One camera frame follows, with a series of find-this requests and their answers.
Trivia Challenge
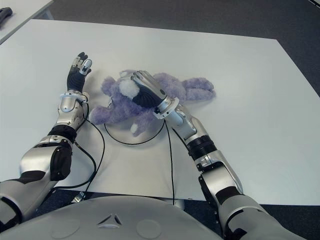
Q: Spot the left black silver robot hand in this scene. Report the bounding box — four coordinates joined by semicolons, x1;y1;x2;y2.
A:
66;51;93;92

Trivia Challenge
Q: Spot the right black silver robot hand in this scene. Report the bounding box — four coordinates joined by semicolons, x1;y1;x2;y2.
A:
130;70;173;109

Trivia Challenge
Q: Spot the purple plush bunny doll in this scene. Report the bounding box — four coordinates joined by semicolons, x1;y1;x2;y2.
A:
89;68;217;138

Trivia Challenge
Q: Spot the white plate with black rim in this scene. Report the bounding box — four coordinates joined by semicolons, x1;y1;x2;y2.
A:
104;119;166;145

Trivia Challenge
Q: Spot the white side table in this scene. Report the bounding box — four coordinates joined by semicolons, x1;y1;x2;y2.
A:
0;0;55;46

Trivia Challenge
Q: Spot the black handheld controller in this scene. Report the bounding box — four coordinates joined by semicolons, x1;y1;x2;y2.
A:
0;7;13;25

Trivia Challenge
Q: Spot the grey robot torso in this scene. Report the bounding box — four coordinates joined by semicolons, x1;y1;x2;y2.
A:
0;194;301;240

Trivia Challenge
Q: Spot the thin black cable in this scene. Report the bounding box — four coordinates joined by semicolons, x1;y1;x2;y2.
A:
163;119;176;206
79;119;106;201

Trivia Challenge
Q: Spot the thick black cable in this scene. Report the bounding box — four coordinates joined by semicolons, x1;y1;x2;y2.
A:
54;141;97;190

